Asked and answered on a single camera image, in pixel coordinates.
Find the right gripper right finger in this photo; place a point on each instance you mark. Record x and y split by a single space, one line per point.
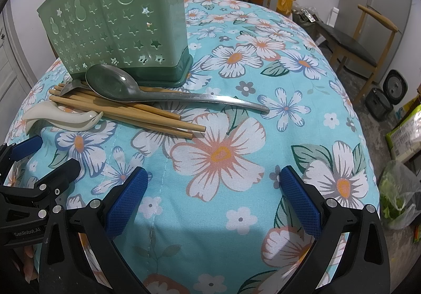
364 266

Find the black rice cooker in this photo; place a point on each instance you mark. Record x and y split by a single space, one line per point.
380 101

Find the floral blue tablecloth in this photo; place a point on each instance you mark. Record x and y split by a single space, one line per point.
213 219

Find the white door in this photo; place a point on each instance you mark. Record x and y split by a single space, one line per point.
17 78

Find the wooden chair right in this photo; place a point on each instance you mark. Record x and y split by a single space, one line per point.
349 48

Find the yellow green rice bag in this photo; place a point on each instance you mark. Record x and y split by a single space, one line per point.
404 141

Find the wooden chopstick three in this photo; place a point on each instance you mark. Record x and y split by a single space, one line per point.
82 97

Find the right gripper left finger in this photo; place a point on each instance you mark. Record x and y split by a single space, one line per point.
63 265

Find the large metal spoon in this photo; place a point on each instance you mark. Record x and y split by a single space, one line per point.
117 85

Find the yellow plastic bag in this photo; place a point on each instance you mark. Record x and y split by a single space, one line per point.
285 6

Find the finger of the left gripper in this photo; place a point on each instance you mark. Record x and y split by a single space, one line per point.
15 152
65 172

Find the clear bag of greens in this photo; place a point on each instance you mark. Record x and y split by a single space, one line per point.
399 196

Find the person left hand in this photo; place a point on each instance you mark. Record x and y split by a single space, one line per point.
25 262

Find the wooden chopstick two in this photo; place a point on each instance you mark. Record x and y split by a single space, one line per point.
165 130

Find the green plastic utensil holder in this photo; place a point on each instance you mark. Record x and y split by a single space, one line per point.
146 38

